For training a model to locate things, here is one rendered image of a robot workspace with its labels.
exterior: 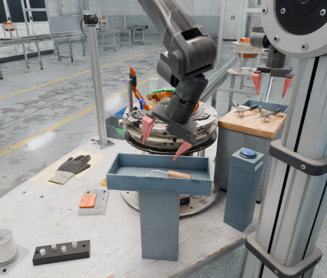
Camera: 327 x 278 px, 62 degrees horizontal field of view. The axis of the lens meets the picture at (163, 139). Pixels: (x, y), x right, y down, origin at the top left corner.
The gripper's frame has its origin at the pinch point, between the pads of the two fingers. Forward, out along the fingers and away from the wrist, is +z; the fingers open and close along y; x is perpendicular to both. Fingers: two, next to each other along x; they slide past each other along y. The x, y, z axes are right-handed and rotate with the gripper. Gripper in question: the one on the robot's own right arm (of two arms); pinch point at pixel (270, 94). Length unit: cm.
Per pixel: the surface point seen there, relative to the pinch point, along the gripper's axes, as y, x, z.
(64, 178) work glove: 68, 38, 36
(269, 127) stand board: -2.9, 8.8, 8.8
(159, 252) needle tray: 13, 51, 34
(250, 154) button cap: -1.8, 26.1, 10.8
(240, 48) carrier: 68, -192, 10
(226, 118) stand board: 11.8, 7.9, 8.7
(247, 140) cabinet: 2.7, 11.5, 13.9
